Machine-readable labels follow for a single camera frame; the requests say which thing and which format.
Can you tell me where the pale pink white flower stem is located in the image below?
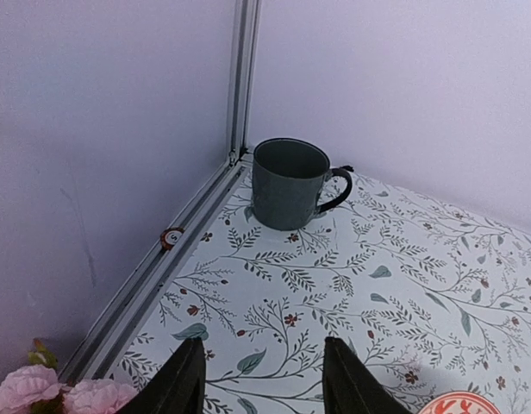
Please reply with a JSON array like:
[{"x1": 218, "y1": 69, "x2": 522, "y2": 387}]
[{"x1": 0, "y1": 339, "x2": 137, "y2": 414}]

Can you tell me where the red white patterned dish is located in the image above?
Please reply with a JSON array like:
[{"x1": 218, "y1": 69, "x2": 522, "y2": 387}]
[{"x1": 419, "y1": 391, "x2": 500, "y2": 414}]

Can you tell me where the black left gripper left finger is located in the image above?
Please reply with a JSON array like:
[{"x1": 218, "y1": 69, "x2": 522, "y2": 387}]
[{"x1": 126, "y1": 338, "x2": 205, "y2": 414}]

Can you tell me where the dark grey mug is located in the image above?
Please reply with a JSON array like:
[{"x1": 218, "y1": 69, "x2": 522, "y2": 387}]
[{"x1": 251, "y1": 138, "x2": 353, "y2": 231}]

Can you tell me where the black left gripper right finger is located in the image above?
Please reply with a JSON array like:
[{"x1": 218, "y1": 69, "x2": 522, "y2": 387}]
[{"x1": 323, "y1": 336, "x2": 410, "y2": 414}]

